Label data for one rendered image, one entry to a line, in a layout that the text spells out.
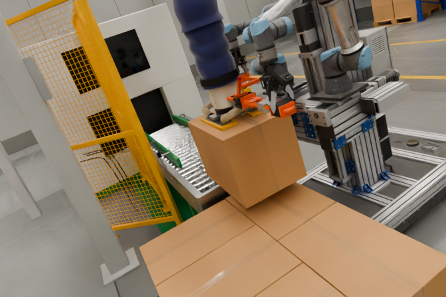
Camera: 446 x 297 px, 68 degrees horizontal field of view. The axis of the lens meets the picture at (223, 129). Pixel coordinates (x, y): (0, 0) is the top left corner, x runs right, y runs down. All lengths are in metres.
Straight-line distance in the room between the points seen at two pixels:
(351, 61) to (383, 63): 0.60
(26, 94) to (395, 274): 2.32
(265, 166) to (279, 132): 0.19
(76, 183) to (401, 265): 2.12
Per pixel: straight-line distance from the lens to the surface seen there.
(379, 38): 2.36
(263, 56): 1.32
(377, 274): 1.51
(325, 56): 1.89
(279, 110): 1.33
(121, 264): 3.03
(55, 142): 2.63
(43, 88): 2.57
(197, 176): 2.68
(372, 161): 2.51
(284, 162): 1.81
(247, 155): 1.69
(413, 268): 1.53
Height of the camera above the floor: 1.62
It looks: 18 degrees down
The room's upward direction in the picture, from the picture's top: 19 degrees counter-clockwise
